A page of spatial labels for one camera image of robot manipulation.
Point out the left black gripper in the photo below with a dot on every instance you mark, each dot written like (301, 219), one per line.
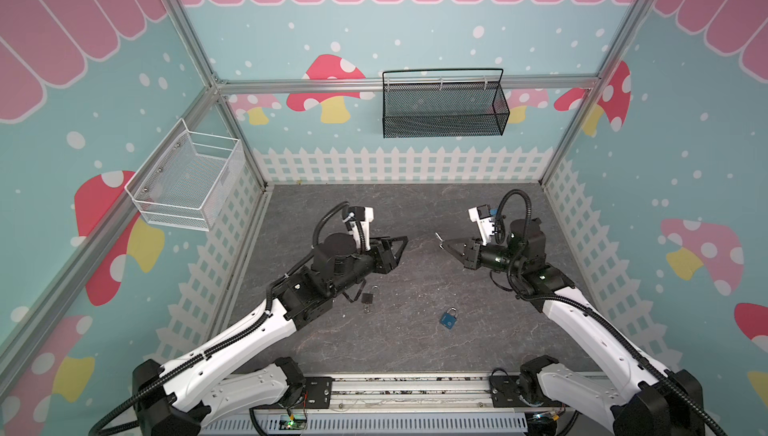
(383, 253)

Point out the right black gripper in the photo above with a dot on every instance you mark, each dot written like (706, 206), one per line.
(471, 253)

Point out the blue padlock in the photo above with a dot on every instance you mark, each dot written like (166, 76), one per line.
(449, 318)

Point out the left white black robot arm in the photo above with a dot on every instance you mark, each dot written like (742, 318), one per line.
(186, 394)

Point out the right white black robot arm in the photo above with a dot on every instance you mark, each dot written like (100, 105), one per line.
(641, 397)

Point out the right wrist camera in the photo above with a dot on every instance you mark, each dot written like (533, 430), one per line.
(485, 218)

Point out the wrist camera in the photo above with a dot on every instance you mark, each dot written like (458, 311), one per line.
(485, 218)
(357, 220)

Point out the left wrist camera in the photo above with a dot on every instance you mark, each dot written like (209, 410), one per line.
(357, 220)

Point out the black mesh wall basket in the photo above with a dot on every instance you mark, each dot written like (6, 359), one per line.
(437, 103)

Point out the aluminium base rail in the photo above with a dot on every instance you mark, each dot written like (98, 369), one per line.
(406, 393)

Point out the white vented cable duct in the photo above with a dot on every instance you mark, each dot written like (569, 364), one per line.
(397, 424)

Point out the white mesh wall basket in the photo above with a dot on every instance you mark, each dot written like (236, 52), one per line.
(186, 181)

